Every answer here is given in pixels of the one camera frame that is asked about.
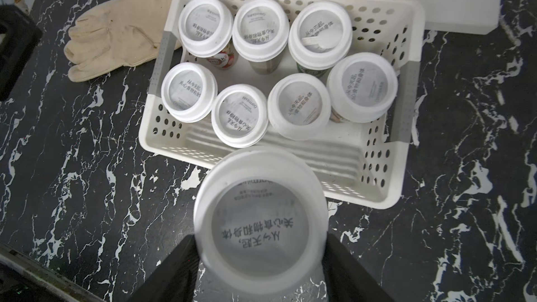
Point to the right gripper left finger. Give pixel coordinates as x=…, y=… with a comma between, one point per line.
x=175, y=278

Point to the yogurt cup front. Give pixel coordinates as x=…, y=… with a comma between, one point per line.
x=362, y=88
x=240, y=116
x=299, y=107
x=261, y=221

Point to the yogurt cup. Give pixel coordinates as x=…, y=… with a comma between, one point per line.
x=299, y=107
x=188, y=92
x=240, y=116
x=362, y=88
x=260, y=34
x=261, y=221
x=320, y=37
x=205, y=28

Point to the yogurt cup back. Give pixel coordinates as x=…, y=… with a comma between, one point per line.
x=320, y=37
x=260, y=34
x=188, y=92
x=205, y=28

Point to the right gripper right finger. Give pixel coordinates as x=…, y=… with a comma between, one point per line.
x=346, y=279

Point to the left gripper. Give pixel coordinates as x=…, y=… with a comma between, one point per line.
x=20, y=37

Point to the beige work glove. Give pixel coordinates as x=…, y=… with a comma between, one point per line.
x=117, y=33

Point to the white plastic basket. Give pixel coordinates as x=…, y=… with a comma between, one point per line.
x=362, y=164

